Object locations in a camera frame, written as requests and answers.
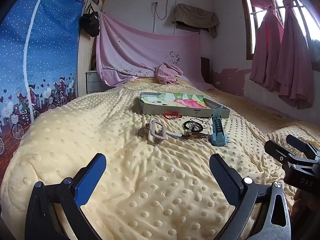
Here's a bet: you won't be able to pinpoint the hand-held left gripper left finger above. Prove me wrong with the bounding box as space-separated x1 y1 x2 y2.
25 153 107 240

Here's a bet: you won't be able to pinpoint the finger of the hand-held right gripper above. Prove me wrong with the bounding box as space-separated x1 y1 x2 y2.
264 140 301 166
286 134 320 157

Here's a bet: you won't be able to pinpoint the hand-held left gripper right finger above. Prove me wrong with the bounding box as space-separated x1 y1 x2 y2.
209 153 292 240

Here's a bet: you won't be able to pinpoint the blue wristwatch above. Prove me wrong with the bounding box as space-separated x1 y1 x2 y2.
210 106 228 147

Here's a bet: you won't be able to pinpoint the black hair tie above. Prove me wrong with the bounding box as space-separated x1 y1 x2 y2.
183 120 201 132

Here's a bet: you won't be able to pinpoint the beige wristwatch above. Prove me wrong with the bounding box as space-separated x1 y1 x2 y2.
138 120 167 146

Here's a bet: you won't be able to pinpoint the grey tray box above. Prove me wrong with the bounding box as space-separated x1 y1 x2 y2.
139 92 230 119

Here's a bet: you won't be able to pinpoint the person's right hand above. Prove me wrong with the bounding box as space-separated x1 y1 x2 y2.
292 189 320 218

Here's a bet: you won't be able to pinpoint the yellow dotted pillow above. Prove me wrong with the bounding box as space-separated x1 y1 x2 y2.
266 126 320 155

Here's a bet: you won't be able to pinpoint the yellow dotted blanket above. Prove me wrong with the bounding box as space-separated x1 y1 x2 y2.
0 76 320 240

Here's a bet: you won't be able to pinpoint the pink window curtain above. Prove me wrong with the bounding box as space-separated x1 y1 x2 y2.
274 0 314 110
249 0 285 92

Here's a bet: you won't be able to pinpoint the colourful paper lining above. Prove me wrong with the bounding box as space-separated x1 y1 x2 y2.
141 93 213 109

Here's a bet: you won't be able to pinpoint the grey drawer cabinet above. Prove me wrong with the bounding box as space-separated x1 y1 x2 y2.
86 70 111 94

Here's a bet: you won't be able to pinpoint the dark brown board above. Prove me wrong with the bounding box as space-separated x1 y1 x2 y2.
201 57 211 83

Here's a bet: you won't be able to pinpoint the wooden wardrobe panel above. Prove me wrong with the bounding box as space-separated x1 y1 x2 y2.
76 0 100 98

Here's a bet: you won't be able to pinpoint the pink crumpled towel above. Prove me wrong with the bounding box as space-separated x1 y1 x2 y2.
154 62 184 85

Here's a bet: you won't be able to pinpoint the blue printed wardrobe cover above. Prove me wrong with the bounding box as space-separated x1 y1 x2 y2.
0 0 85 160

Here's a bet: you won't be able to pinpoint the pink hanging sheet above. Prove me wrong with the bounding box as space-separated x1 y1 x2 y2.
96 12 213 90

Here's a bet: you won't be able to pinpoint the pink curtains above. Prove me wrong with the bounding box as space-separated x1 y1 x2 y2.
236 0 320 61

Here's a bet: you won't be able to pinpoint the black bag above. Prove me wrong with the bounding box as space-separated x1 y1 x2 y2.
80 5 100 37

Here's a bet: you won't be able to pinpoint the brown cloth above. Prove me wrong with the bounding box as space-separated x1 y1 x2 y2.
171 4 220 38

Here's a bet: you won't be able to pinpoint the red string bracelet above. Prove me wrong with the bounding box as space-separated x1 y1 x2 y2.
163 112 183 120

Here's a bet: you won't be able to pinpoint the air conditioner cable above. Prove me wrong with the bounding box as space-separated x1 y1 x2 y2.
152 0 169 33

